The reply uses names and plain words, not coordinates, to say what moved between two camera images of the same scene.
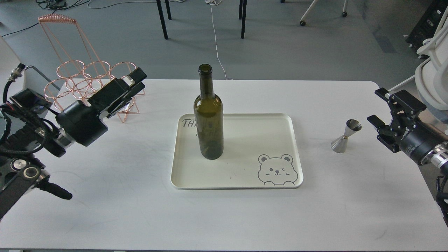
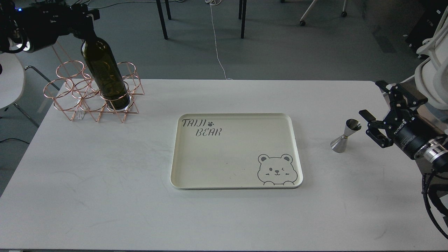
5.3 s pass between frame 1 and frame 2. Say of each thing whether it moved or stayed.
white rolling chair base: stayed
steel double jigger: stayed
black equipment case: stayed
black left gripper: moved
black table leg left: stayed
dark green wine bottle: moved
